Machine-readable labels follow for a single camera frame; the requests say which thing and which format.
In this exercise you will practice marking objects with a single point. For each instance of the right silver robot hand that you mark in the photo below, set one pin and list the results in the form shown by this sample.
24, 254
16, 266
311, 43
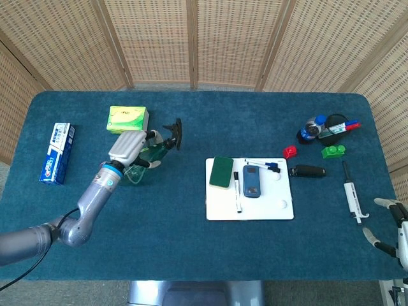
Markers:
402, 236

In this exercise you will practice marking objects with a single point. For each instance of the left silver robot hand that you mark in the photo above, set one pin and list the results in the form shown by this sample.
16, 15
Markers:
127, 146

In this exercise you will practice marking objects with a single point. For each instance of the green spray bottle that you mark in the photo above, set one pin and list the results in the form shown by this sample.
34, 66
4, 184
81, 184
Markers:
153, 153

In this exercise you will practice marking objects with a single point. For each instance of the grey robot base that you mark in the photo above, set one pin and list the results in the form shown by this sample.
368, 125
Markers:
196, 293

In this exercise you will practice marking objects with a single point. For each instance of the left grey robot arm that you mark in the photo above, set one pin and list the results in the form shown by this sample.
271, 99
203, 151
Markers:
86, 207

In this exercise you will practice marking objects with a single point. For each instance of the pepsi cola bottle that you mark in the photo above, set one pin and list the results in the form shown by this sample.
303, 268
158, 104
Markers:
310, 129

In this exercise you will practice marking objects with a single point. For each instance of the green tissue pack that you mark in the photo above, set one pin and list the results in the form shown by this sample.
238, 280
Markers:
127, 119

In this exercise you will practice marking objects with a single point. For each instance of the white pipette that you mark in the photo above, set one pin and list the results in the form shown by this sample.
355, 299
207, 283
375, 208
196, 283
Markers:
352, 197

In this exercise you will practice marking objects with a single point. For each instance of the blue toothpaste box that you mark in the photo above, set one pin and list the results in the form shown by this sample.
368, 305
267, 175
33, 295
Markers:
57, 153

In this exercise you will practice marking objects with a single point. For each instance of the green yellow sponge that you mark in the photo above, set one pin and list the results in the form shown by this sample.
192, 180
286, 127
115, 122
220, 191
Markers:
221, 171

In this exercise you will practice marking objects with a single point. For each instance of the blue table cloth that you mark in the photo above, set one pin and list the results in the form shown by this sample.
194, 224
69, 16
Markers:
178, 242

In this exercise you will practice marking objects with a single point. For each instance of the green toy block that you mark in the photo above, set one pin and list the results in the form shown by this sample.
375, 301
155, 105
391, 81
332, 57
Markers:
333, 151

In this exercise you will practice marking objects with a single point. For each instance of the black stapler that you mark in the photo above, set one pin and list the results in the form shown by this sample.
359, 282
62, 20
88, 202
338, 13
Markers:
309, 171

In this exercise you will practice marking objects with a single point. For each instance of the black capped whiteboard marker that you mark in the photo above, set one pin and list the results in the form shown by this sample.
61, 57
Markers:
237, 191

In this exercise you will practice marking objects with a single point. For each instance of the red capped marker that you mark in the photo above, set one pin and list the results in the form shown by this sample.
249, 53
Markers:
353, 127

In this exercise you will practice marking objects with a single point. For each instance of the white round magnet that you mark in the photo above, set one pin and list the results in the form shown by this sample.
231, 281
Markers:
282, 204
276, 177

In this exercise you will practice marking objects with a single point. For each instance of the blue capped green label marker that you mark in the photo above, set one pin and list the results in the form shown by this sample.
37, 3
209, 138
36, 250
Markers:
342, 126

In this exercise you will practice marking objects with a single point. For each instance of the woven bamboo folding screen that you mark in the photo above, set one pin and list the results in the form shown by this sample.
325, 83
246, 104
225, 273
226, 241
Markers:
197, 41

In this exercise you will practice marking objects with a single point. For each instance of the blue whiteboard eraser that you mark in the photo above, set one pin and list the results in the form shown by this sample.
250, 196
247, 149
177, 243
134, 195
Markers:
252, 181

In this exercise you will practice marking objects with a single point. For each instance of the blue capped whiteboard marker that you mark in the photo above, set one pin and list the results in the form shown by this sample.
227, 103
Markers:
259, 163

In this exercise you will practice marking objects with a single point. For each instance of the red toy block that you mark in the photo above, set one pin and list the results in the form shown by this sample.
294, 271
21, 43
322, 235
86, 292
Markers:
290, 152

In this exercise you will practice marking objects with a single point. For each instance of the white whiteboard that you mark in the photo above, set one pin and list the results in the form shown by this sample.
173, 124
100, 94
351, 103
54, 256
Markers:
261, 204

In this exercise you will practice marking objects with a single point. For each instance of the blue marker with black end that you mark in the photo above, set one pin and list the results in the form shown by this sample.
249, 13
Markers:
271, 168

